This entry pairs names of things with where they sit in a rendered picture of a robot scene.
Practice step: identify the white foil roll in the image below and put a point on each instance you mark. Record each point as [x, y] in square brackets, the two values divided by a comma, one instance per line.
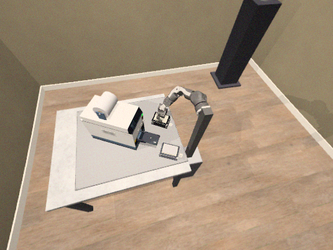
[106, 103]

